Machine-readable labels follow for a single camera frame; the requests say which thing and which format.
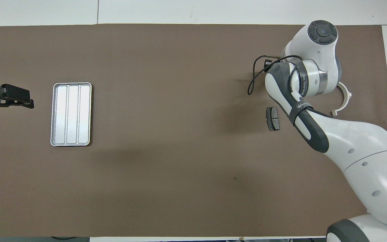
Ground rectangular grey brake pad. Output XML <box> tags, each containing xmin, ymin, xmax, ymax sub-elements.
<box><xmin>266</xmin><ymin>107</ymin><xmax>280</xmax><ymax>131</ymax></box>

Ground silver metal compartment tray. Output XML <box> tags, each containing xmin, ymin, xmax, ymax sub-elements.
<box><xmin>50</xmin><ymin>82</ymin><xmax>92</xmax><ymax>147</ymax></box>

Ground white plastic half ring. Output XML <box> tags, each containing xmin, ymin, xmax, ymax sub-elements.
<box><xmin>330</xmin><ymin>82</ymin><xmax>352</xmax><ymax>117</ymax></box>

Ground brown table mat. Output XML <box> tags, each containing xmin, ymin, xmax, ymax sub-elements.
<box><xmin>0</xmin><ymin>24</ymin><xmax>387</xmax><ymax>237</ymax></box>

